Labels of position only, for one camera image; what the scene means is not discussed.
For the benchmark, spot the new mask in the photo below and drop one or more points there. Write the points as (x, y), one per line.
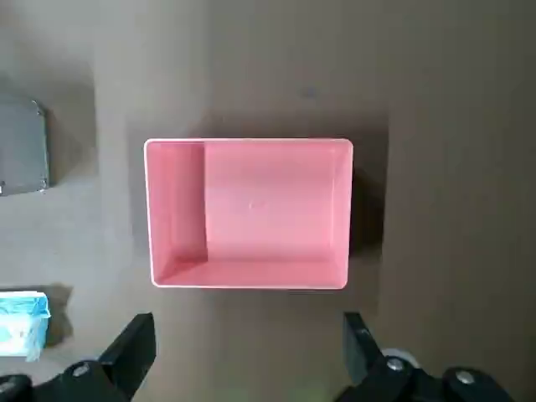
(21, 322)

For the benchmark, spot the silver aluminium case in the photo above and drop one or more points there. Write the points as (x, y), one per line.
(21, 146)

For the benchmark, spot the pink plastic box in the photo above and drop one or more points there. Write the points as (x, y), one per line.
(272, 209)

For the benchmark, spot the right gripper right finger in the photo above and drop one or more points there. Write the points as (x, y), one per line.
(368, 368)

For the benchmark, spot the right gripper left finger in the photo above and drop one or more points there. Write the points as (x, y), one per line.
(130, 356)

